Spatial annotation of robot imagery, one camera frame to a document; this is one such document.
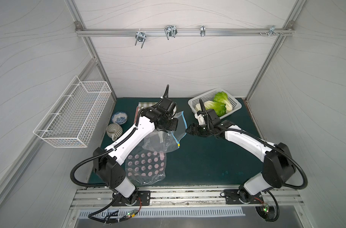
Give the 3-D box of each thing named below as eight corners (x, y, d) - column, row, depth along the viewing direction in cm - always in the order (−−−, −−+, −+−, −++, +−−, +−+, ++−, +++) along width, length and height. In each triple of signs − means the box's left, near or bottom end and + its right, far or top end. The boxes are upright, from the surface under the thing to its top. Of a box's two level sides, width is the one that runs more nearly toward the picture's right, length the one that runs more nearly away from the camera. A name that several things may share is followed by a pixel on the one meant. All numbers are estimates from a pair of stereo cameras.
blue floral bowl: (111, 124, 104) (109, 121, 101) (114, 115, 110) (112, 111, 107) (125, 124, 104) (124, 121, 101) (128, 115, 110) (127, 111, 107)
